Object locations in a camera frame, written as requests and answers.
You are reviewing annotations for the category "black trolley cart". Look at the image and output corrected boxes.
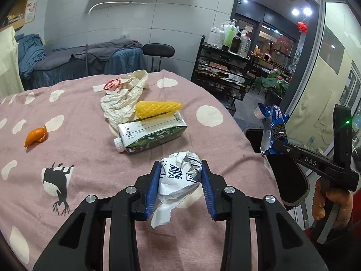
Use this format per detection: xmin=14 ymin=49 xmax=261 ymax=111
xmin=191 ymin=35 xmax=251 ymax=116

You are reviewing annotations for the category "orange peel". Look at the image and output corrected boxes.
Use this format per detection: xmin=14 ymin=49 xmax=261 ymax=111
xmin=23 ymin=126 xmax=47 ymax=148

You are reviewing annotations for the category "blue cookie packet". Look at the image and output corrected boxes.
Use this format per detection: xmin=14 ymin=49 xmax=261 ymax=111
xmin=253 ymin=103 xmax=289 ymax=156

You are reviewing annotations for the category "black stool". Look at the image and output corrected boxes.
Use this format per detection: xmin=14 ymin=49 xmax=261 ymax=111
xmin=142 ymin=43 xmax=175 ymax=72

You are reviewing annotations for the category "blue bedding pile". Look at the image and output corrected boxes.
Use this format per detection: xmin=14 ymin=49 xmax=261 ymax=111
xmin=15 ymin=33 xmax=47 ymax=79

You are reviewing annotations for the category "wooden cubby shelf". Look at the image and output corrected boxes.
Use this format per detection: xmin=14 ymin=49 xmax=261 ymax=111
xmin=0 ymin=0 xmax=31 ymax=31

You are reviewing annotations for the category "cream paper bag red print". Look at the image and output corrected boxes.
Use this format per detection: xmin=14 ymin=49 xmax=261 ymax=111
xmin=100 ymin=70 xmax=149 ymax=125

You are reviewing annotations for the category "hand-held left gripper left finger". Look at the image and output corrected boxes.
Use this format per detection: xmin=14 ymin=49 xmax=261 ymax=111
xmin=32 ymin=160 xmax=162 ymax=271

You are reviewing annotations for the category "wall poster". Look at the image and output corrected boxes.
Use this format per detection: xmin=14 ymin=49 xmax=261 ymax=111
xmin=24 ymin=0 xmax=39 ymax=23

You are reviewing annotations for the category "white wrapper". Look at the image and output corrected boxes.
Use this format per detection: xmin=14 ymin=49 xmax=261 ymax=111
xmin=150 ymin=151 xmax=204 ymax=229

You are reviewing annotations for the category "clear plastic bottle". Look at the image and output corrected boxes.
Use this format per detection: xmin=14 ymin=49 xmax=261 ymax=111
xmin=238 ymin=32 xmax=252 ymax=57

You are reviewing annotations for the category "dark plant pot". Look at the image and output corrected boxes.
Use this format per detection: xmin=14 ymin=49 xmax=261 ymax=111
xmin=265 ymin=89 xmax=284 ymax=108

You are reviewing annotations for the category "green potted plant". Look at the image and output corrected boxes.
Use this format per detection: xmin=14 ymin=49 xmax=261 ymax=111
xmin=255 ymin=70 xmax=291 ymax=99

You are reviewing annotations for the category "milk carton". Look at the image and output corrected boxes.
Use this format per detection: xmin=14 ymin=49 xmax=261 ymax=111
xmin=113 ymin=111 xmax=187 ymax=154

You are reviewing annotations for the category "person's right hand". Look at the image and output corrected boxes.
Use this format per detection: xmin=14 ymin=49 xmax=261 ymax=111
xmin=312 ymin=179 xmax=354 ymax=229

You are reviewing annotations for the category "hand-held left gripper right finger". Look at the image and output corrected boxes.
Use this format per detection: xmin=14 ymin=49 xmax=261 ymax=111
xmin=200 ymin=160 xmax=330 ymax=271

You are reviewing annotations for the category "green pump bottle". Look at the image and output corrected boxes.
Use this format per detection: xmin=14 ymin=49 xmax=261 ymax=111
xmin=223 ymin=20 xmax=237 ymax=51

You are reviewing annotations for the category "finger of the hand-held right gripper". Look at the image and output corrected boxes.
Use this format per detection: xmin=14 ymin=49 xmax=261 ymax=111
xmin=271 ymin=140 xmax=296 ymax=159

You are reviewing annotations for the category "massage bed blue cover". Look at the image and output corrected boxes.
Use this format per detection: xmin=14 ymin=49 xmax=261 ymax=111
xmin=24 ymin=38 xmax=147 ymax=89

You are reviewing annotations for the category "black trash bin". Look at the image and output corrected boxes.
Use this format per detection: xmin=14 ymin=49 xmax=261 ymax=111
xmin=243 ymin=128 xmax=309 ymax=206

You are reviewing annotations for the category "cream towel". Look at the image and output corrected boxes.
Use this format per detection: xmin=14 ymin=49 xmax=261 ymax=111
xmin=0 ymin=25 xmax=25 ymax=98

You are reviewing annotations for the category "yellow foam fruit net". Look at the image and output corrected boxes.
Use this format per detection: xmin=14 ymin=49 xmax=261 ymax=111
xmin=135 ymin=101 xmax=183 ymax=119

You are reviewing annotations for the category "brown bottle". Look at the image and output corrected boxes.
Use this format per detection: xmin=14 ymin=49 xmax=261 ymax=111
xmin=230 ymin=32 xmax=243 ymax=54

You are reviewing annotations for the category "grey blanket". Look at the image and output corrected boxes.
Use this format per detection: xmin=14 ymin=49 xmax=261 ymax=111
xmin=34 ymin=38 xmax=143 ymax=72

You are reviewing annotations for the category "person's right forearm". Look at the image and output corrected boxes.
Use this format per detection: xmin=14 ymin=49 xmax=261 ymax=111
xmin=310 ymin=222 xmax=361 ymax=271

